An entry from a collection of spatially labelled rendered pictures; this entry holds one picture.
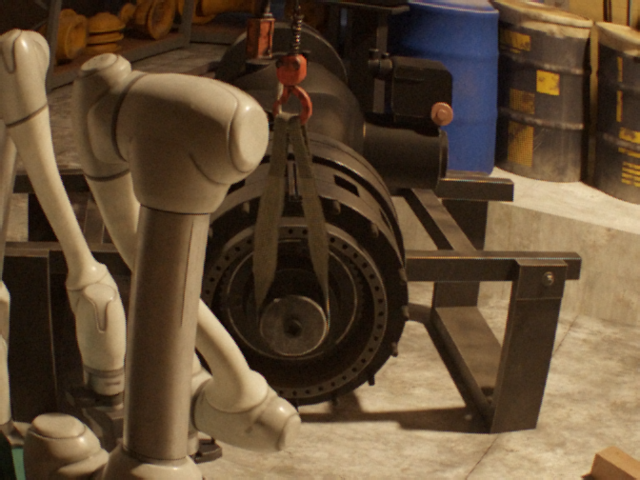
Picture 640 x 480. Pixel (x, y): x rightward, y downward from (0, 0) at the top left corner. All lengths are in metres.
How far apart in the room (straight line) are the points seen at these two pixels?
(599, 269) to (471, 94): 1.02
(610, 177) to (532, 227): 0.67
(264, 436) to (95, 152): 0.54
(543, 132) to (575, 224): 0.68
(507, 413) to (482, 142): 1.82
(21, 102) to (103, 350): 0.52
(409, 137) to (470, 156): 1.43
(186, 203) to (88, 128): 0.21
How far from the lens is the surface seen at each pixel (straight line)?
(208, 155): 1.60
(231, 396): 1.94
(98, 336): 2.27
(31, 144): 2.17
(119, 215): 1.83
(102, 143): 1.71
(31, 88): 2.14
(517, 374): 4.10
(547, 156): 5.83
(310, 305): 2.71
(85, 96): 1.71
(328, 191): 2.81
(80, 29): 10.11
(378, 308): 2.79
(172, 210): 1.64
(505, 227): 5.38
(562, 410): 4.41
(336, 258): 2.84
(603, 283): 5.33
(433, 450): 4.05
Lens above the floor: 1.86
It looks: 18 degrees down
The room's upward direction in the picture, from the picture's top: 4 degrees clockwise
